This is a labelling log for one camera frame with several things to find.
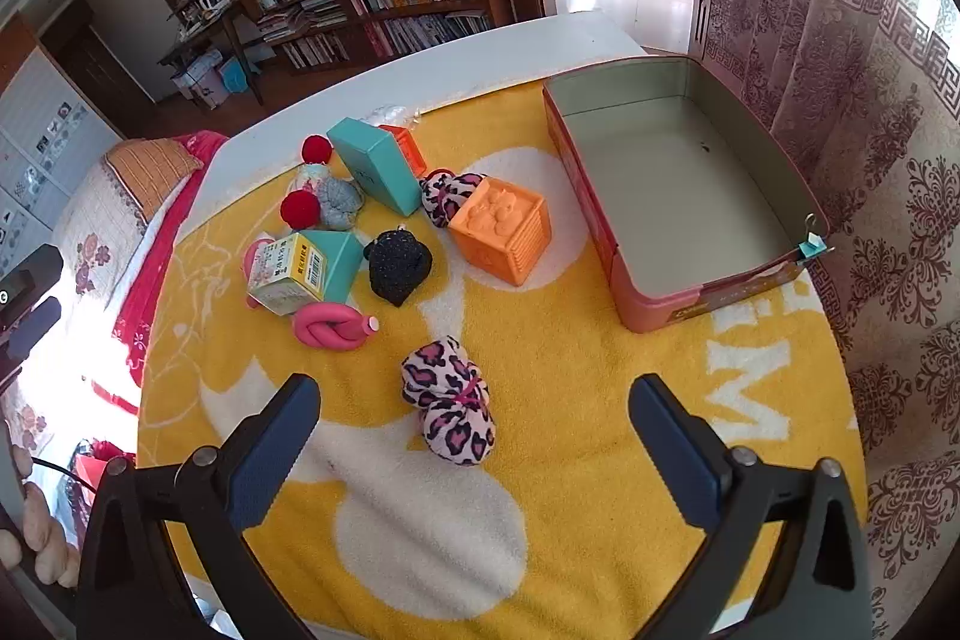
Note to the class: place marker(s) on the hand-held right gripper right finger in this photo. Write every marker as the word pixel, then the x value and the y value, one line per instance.
pixel 675 452

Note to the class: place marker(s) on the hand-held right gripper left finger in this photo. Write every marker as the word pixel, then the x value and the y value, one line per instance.
pixel 274 452

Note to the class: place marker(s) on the yellow green medicine box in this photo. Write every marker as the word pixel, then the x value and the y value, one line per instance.
pixel 289 272

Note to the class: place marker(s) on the leopard print cloth bundle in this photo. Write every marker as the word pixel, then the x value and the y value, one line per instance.
pixel 450 407
pixel 439 197

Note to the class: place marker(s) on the small teal box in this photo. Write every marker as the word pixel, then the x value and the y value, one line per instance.
pixel 343 261

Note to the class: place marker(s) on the black glitter scrunchie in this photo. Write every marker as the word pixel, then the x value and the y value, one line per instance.
pixel 397 265

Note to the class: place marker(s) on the red pom-pom ball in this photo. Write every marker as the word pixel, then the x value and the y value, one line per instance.
pixel 298 210
pixel 316 150

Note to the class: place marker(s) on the grey sock ball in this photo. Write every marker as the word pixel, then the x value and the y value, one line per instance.
pixel 341 201

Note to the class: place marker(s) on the orange embossed toy cube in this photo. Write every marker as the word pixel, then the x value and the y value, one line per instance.
pixel 502 227

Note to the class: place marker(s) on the red tin box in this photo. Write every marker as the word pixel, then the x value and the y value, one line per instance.
pixel 675 160

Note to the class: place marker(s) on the large teal box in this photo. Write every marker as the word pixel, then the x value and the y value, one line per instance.
pixel 375 168

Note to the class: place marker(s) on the small orange box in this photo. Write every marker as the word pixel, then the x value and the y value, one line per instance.
pixel 411 149

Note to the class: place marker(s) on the person's left hand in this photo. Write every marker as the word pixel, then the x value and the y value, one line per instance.
pixel 41 524

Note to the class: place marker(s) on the floral bedspread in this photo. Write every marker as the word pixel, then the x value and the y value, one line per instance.
pixel 82 235

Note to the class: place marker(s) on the white wardrobe with stickers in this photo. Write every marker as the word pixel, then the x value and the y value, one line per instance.
pixel 45 145

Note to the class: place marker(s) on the red blanket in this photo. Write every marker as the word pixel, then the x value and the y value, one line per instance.
pixel 161 250

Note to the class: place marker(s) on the orange checked pillow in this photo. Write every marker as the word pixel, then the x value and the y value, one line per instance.
pixel 150 171

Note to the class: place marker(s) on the yellow white patterned towel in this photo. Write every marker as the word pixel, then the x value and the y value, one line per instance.
pixel 525 347

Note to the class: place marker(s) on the white cardboard box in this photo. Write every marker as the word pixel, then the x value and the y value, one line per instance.
pixel 196 78

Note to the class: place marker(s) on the blue plastic bin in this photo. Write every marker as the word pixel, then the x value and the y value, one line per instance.
pixel 234 76

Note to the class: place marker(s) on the dark wooden desk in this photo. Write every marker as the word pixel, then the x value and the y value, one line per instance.
pixel 210 29

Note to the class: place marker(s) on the clear plastic bag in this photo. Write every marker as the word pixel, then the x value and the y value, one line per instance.
pixel 390 115

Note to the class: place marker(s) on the patterned purple curtain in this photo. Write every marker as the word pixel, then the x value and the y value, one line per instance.
pixel 862 123

